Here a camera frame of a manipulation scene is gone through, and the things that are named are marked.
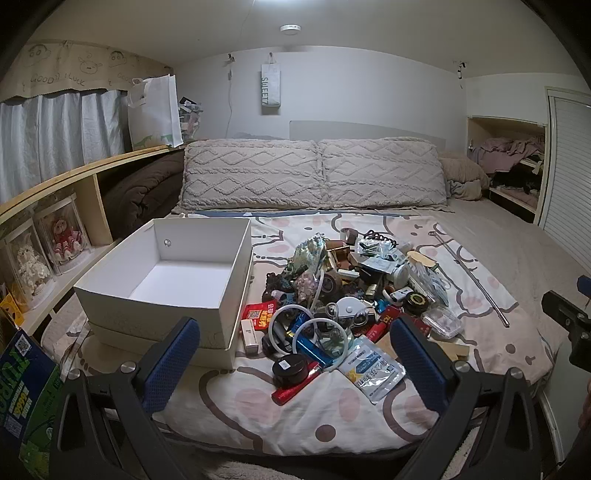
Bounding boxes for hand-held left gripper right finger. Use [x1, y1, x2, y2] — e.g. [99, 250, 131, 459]
[389, 316, 561, 480]

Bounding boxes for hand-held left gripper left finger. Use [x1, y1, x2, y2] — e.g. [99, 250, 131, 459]
[48, 316, 202, 480]

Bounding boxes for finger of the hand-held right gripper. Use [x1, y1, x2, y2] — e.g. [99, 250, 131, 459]
[541, 290, 591, 330]
[569, 323, 591, 370]

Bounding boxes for white blue pouch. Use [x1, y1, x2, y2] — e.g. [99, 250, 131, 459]
[338, 336, 407, 406]

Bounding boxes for white storage box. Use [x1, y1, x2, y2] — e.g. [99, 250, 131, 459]
[73, 218, 253, 350]

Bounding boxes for beige oblong case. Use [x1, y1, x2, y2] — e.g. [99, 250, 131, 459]
[409, 250, 439, 271]

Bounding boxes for black round tin white label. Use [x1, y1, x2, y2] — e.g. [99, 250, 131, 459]
[271, 354, 308, 387]

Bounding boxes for brown cardboard piece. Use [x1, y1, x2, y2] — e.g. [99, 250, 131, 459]
[434, 337, 471, 364]

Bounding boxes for clear plastic case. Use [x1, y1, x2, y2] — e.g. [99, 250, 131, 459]
[421, 305, 464, 339]

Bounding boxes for red gold-lettered packet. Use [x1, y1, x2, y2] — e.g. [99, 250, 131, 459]
[379, 307, 407, 329]

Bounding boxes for black tin gold emblem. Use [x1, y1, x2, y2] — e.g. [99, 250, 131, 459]
[404, 292, 432, 317]

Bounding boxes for clear zip bag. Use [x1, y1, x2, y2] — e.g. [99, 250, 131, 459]
[409, 265, 451, 308]

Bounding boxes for small white carton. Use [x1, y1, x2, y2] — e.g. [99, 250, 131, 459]
[239, 319, 260, 356]

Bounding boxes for white round device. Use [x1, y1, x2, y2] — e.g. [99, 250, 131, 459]
[335, 296, 370, 324]

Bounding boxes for metal telescopic back scratcher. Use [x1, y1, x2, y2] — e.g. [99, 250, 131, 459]
[429, 226, 511, 328]

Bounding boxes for red printed snack packet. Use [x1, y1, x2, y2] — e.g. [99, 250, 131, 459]
[242, 302, 280, 332]

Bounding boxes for dark grey handheld device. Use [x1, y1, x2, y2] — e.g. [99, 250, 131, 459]
[262, 335, 287, 358]

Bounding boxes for clear bag of packets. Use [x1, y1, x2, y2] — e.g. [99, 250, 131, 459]
[358, 242, 411, 273]

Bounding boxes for brown tape roll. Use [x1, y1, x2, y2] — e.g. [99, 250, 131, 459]
[321, 272, 345, 298]

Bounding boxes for red metallic tube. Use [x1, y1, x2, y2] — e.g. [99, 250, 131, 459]
[271, 362, 324, 406]

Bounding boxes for white shutter door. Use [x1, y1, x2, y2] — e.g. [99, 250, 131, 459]
[538, 85, 591, 274]

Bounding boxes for brown box gold trim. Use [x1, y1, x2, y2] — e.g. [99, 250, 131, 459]
[325, 244, 358, 278]

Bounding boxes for dark clothes pile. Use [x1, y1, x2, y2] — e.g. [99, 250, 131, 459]
[492, 170, 542, 195]

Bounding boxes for dark knitted scrunchies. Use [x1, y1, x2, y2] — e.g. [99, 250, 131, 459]
[263, 272, 296, 302]

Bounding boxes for pink sequin pouch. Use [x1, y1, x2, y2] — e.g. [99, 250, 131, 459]
[293, 272, 319, 301]

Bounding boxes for green printed box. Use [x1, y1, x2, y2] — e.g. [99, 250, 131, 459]
[0, 328, 64, 480]

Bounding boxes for patterned foil bag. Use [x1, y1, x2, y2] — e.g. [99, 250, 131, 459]
[286, 234, 328, 278]

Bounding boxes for beige plush blanket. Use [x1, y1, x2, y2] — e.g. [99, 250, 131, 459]
[438, 151, 490, 200]

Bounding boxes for display case red doll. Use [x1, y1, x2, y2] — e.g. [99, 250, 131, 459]
[34, 194, 95, 276]

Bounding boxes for pink clothes pile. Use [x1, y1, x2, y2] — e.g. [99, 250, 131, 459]
[478, 136, 546, 175]

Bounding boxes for yellow packet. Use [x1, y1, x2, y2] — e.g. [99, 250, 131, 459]
[0, 293, 26, 325]

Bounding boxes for display case white doll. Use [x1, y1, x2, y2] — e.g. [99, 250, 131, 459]
[0, 217, 58, 311]

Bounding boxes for brown comforter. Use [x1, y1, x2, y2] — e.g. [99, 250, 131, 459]
[102, 150, 185, 241]

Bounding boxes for textured beige pillow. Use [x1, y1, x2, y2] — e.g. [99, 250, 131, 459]
[178, 138, 324, 213]
[318, 137, 450, 208]

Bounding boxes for wooden shelf unit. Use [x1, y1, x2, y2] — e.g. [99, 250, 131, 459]
[0, 144, 185, 342]

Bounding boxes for clear bag of trinkets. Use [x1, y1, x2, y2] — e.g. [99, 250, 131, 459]
[178, 97, 204, 139]

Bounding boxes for white tote bag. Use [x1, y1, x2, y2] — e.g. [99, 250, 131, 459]
[127, 74, 184, 149]

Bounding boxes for grey white curtain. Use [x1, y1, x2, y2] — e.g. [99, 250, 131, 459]
[0, 90, 130, 204]

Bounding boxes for cartoon print valance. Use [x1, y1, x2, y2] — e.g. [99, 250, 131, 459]
[11, 39, 174, 100]

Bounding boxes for white coiled plastic hose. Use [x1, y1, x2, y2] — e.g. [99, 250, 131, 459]
[269, 271, 350, 373]

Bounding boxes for black spiral hair tie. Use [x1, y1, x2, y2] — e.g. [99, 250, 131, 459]
[362, 231, 400, 247]

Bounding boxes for wall alcove shelf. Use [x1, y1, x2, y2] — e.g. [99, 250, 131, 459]
[466, 115, 548, 225]

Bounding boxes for white hanging cable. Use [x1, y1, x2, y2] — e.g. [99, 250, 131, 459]
[225, 54, 237, 136]

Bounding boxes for white hanging wall bag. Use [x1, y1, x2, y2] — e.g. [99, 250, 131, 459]
[261, 53, 283, 116]

